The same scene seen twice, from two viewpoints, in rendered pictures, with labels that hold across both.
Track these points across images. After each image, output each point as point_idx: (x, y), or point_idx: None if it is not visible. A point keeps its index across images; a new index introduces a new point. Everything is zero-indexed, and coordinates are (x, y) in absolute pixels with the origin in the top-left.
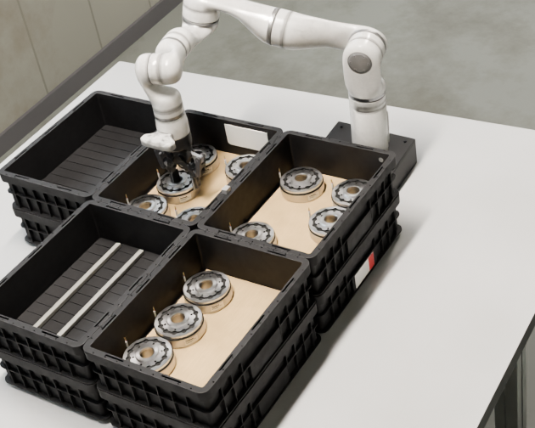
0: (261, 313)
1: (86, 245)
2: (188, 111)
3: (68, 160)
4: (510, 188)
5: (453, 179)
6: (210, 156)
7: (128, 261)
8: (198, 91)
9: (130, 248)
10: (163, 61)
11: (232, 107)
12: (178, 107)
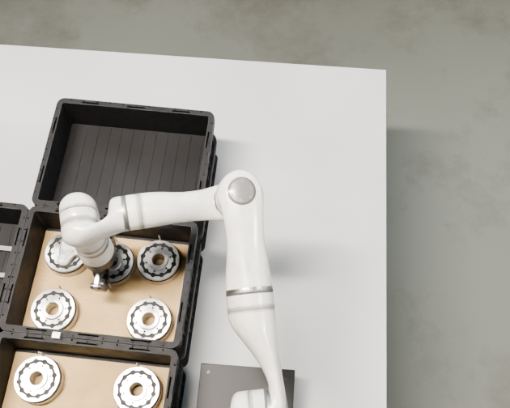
0: None
1: (13, 222)
2: (192, 228)
3: (143, 134)
4: None
5: None
6: (160, 274)
7: None
8: (354, 176)
9: None
10: (66, 227)
11: (334, 226)
12: (83, 252)
